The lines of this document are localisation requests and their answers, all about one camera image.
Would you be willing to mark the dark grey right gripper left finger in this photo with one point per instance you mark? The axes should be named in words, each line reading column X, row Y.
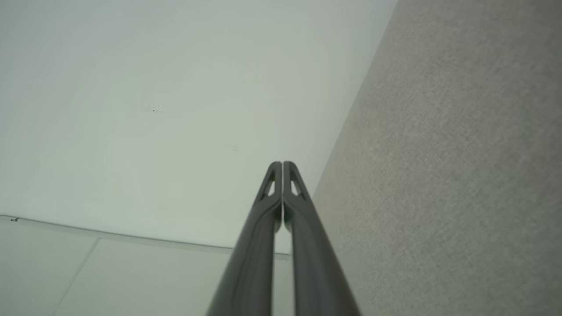
column 252, row 259

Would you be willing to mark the grey fabric sofa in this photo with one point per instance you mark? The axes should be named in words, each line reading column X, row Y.
column 448, row 166

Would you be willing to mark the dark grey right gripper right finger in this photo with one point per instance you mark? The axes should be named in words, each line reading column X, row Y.
column 314, row 259

